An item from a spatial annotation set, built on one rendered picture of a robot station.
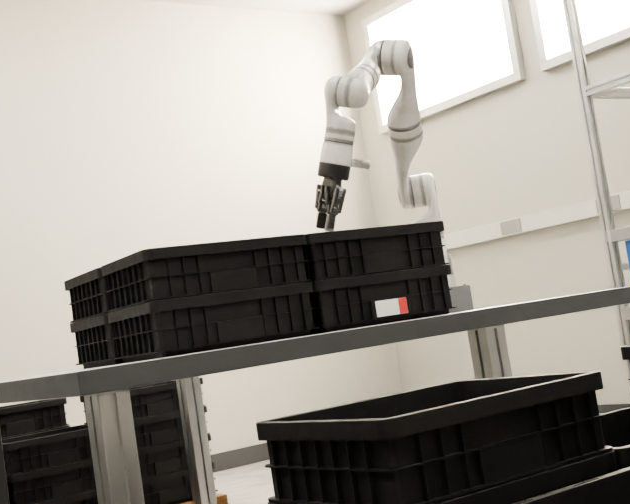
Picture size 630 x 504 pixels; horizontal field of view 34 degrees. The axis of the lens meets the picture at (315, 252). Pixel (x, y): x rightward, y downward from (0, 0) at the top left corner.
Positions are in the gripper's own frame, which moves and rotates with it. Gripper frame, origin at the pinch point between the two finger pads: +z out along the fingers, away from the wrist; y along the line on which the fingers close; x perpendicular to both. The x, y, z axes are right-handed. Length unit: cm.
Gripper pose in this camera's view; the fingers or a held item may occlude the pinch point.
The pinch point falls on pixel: (325, 223)
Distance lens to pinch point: 242.7
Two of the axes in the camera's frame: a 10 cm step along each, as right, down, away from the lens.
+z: -1.6, 9.8, 0.7
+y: 3.3, 1.2, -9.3
